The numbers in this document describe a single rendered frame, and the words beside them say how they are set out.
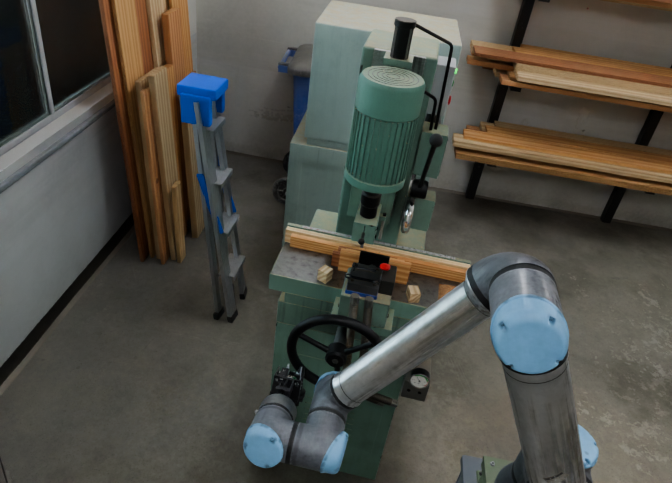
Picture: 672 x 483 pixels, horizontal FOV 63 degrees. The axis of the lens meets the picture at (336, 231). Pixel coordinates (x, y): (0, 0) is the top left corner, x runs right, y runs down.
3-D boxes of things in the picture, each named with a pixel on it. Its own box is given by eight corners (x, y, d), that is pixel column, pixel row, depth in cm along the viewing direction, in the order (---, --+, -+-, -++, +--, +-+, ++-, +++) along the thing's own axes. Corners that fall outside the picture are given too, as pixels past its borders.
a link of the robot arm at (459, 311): (519, 216, 104) (306, 378, 139) (526, 253, 94) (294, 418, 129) (560, 253, 107) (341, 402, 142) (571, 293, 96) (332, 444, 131)
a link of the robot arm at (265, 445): (281, 476, 118) (236, 465, 119) (293, 441, 130) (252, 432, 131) (288, 438, 116) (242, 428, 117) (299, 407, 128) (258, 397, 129)
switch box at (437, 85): (425, 113, 176) (436, 63, 167) (426, 102, 184) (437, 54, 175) (444, 117, 175) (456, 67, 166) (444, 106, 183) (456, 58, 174)
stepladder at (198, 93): (204, 320, 274) (169, 88, 209) (221, 288, 295) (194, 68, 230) (236, 324, 272) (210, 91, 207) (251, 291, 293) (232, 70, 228)
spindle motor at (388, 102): (339, 188, 155) (355, 80, 137) (349, 161, 169) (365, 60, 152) (401, 200, 153) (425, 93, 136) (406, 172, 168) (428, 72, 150)
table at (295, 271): (258, 308, 162) (258, 293, 158) (285, 250, 187) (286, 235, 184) (463, 354, 157) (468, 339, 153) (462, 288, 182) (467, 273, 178)
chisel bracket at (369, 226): (349, 244, 169) (353, 221, 164) (356, 221, 181) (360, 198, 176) (373, 249, 169) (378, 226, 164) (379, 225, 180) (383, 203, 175)
